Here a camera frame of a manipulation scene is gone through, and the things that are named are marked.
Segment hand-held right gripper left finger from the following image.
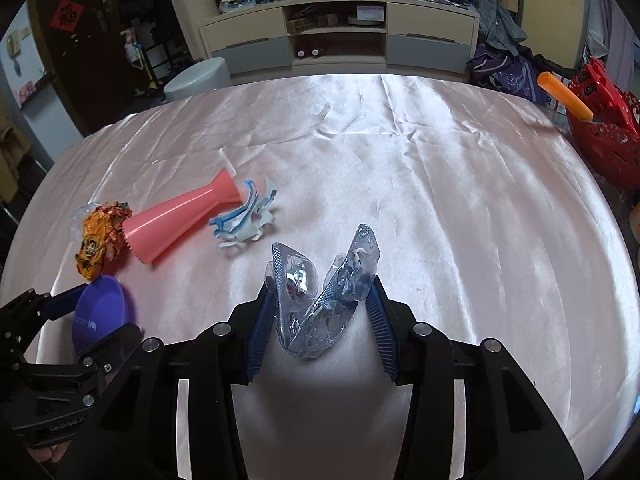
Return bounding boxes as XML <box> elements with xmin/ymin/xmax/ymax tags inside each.
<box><xmin>90</xmin><ymin>280</ymin><xmax>281</xmax><ymax>480</ymax></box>

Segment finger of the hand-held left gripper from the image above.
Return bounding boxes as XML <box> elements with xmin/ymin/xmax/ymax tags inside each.
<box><xmin>0</xmin><ymin>282</ymin><xmax>93</xmax><ymax>361</ymax></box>
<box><xmin>20</xmin><ymin>322</ymin><xmax>146</xmax><ymax>397</ymax></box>

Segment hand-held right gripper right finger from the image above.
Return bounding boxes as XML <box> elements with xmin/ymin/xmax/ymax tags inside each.
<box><xmin>365</xmin><ymin>275</ymin><xmax>586</xmax><ymax>480</ymax></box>

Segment purple plastic lid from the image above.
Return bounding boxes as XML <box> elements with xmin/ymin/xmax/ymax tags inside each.
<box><xmin>71</xmin><ymin>274</ymin><xmax>138</xmax><ymax>356</ymax></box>

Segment clear plastic blister pack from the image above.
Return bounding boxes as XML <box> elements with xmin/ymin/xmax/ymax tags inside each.
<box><xmin>263</xmin><ymin>223</ymin><xmax>381</xmax><ymax>359</ymax></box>

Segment red gold foil wrapper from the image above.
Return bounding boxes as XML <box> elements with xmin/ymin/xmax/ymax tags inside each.
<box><xmin>74</xmin><ymin>200</ymin><xmax>133</xmax><ymax>282</ymax></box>

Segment clear plastic wrap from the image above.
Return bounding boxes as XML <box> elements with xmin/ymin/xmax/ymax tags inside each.
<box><xmin>70</xmin><ymin>202</ymin><xmax>101</xmax><ymax>241</ymax></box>

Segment blue white plastic piece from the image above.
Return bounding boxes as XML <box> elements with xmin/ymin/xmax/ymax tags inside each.
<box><xmin>209</xmin><ymin>176</ymin><xmax>278</xmax><ymax>250</ymax></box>

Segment pink plastic cone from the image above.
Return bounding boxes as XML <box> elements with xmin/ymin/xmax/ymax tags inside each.
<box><xmin>121</xmin><ymin>167</ymin><xmax>246</xmax><ymax>264</ymax></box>

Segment person's left hand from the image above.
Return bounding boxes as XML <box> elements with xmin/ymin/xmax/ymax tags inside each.
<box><xmin>25</xmin><ymin>441</ymin><xmax>76</xmax><ymax>466</ymax></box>

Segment brown fleece cloth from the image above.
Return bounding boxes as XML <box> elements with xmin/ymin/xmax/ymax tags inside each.
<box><xmin>0</xmin><ymin>110</ymin><xmax>31</xmax><ymax>211</ymax></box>

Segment pink satin tablecloth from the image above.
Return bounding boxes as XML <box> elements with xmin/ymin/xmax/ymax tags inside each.
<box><xmin>0</xmin><ymin>74</ymin><xmax>640</xmax><ymax>480</ymax></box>

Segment dark brown door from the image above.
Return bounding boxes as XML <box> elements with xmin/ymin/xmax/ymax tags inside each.
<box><xmin>27</xmin><ymin>0</ymin><xmax>131</xmax><ymax>136</ymax></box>

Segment yellow kick scooter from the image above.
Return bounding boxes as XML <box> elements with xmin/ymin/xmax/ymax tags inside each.
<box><xmin>122</xmin><ymin>27</ymin><xmax>168</xmax><ymax>101</ymax></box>

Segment white round stool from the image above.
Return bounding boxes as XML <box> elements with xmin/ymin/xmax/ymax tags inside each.
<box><xmin>163</xmin><ymin>56</ymin><xmax>233</xmax><ymax>103</ymax></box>

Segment purple bag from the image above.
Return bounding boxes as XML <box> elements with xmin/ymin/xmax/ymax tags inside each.
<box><xmin>467</xmin><ymin>42</ymin><xmax>546</xmax><ymax>106</ymax></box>

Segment red diamond door sign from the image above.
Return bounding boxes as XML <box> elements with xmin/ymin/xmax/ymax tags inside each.
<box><xmin>50</xmin><ymin>0</ymin><xmax>83</xmax><ymax>33</ymax></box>

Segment beige grey television cabinet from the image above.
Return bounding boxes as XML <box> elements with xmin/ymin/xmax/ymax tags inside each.
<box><xmin>200</xmin><ymin>0</ymin><xmax>481</xmax><ymax>86</ymax></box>

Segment orange stick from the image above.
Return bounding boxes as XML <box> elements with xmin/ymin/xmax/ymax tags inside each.
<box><xmin>537</xmin><ymin>71</ymin><xmax>596</xmax><ymax>123</ymax></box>

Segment red plastic basket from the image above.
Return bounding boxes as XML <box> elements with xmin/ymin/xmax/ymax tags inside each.
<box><xmin>565</xmin><ymin>56</ymin><xmax>640</xmax><ymax>191</ymax></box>

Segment grey jacket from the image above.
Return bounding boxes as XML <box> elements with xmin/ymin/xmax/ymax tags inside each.
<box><xmin>470</xmin><ymin>0</ymin><xmax>531</xmax><ymax>56</ymax></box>

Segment beige standing air conditioner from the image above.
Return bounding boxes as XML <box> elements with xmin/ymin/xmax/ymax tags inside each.
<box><xmin>520</xmin><ymin>0</ymin><xmax>593</xmax><ymax>61</ymax></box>

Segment pink curtain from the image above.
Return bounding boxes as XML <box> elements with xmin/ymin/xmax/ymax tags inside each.
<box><xmin>600</xmin><ymin>7</ymin><xmax>640</xmax><ymax>93</ymax></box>

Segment beige wall intercom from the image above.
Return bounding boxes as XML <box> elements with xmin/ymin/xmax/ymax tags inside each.
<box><xmin>5</xmin><ymin>30</ymin><xmax>23</xmax><ymax>76</ymax></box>

